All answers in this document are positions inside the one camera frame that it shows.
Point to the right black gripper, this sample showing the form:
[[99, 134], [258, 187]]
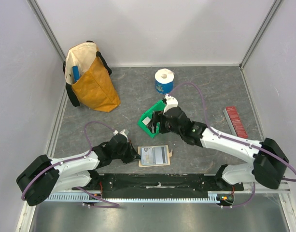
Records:
[[159, 122]]

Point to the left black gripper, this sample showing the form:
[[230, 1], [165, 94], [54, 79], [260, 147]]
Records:
[[133, 154]]

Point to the beige leather card holder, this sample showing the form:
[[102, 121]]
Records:
[[169, 152]]

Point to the white credit card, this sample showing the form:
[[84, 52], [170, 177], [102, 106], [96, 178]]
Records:
[[161, 156]]

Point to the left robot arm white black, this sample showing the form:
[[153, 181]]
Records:
[[45, 176]]

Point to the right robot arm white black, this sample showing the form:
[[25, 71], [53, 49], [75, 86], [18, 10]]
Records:
[[264, 162]]

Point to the white card in bin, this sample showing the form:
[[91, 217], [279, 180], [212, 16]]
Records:
[[146, 121]]

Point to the green plastic bin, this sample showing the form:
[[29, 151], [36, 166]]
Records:
[[159, 106]]

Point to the toilet paper roll blue wrap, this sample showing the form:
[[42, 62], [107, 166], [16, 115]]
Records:
[[164, 81]]

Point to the orange tote bag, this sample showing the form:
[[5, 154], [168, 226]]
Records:
[[94, 89]]

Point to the red and grey box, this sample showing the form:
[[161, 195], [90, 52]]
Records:
[[234, 122]]

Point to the blue item in bag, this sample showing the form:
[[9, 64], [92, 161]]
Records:
[[76, 73]]

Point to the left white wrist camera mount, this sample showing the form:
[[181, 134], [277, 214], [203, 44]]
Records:
[[123, 132]]

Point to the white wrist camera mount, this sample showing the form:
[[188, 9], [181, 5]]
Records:
[[123, 132], [170, 102]]

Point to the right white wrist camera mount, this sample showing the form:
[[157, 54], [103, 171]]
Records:
[[170, 102]]

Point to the white slotted cable duct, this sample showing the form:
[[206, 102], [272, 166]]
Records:
[[80, 197]]

